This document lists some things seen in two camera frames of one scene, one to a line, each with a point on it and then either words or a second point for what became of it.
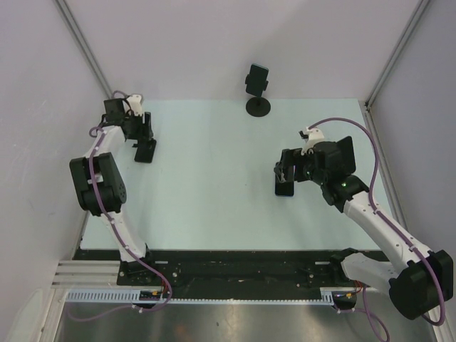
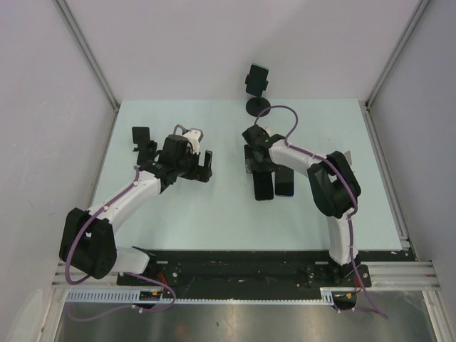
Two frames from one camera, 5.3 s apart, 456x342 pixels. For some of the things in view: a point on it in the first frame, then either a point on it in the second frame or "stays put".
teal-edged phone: (256, 79) stays put
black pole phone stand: (257, 106) stays put
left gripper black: (144, 132) to (201, 173)
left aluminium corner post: (84, 44) stays put
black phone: (346, 159) to (263, 185)
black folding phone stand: (145, 150) stays put
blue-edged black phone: (286, 189) stays put
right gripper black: (291, 157) to (251, 163)
